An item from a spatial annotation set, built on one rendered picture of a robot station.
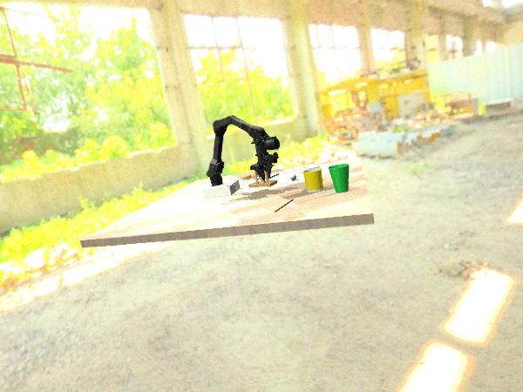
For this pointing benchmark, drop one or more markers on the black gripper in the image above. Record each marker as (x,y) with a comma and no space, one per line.
(261,167)

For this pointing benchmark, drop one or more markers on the yellow mug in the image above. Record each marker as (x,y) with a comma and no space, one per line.
(313,179)

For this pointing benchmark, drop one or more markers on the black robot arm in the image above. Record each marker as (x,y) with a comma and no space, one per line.
(256,132)

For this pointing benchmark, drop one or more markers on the green plastic cup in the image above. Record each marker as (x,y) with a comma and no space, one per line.
(340,175)

